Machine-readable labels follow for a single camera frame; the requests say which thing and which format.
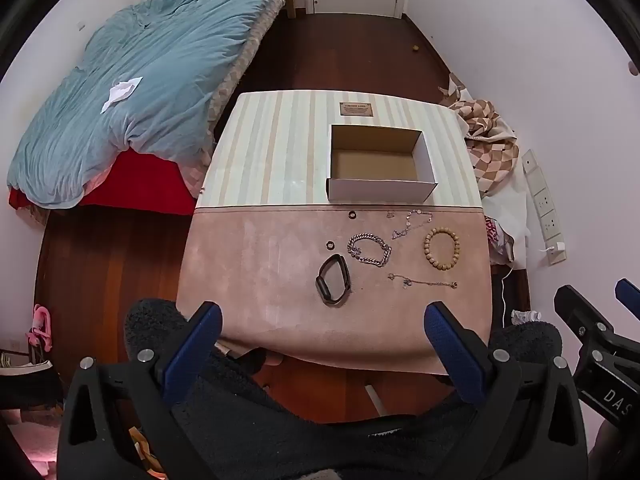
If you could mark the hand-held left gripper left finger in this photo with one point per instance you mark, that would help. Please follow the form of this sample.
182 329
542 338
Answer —
192 350

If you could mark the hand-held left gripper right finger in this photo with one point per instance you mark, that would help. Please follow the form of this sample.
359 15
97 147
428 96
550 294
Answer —
452 355

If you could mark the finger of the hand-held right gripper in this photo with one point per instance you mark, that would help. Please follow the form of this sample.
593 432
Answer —
575 307
628 292

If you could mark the black fitness band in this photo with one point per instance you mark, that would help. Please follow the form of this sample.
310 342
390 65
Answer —
330 300

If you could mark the white cardboard box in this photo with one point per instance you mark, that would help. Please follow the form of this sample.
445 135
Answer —
380 192

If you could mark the crumpled plastic bottle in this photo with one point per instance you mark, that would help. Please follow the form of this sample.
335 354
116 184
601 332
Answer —
525 316

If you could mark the white charger plug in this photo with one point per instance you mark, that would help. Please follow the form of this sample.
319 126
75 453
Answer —
556 248

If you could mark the person's dark fleece pants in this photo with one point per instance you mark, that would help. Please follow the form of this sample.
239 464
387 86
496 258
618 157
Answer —
240 400

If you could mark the pink suede mat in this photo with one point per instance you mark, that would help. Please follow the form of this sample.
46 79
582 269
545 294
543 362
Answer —
250 285

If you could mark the white table leg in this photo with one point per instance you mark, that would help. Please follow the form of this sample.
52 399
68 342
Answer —
375 400

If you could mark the red patterned cloth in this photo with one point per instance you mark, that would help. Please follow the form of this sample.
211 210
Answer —
495 237

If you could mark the white cloth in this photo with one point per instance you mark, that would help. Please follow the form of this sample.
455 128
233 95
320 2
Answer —
505 210

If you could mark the pink plastic object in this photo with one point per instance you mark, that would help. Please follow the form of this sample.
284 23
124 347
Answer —
40 327

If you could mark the checkered beige blanket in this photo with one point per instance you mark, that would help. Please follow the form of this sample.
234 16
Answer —
492 160

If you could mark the black bag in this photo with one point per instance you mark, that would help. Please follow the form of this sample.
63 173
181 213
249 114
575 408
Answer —
25 390

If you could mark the bed with red sheet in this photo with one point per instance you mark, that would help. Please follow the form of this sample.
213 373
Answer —
145 182

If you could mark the brown label plate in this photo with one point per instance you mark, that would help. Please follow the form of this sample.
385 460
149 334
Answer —
356 109

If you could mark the white paper sheet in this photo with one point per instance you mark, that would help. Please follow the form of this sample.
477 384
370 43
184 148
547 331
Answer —
120 94

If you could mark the light blue duvet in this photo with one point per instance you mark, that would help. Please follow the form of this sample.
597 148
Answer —
150 60

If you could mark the white wall socket panel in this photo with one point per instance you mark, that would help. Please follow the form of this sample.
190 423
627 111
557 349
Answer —
542 200

